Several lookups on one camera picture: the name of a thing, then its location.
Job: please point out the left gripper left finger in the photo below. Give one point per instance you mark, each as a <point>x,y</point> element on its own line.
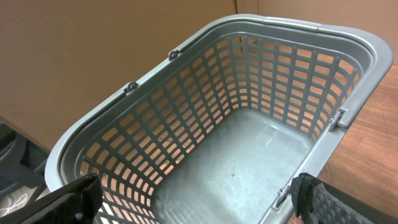
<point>76,202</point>

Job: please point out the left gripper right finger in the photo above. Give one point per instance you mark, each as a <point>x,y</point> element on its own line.
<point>317,202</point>

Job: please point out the dark object beside basket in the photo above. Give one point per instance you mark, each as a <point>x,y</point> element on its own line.
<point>22,165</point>

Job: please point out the grey plastic shopping basket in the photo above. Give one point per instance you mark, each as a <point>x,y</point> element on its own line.
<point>216,132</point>

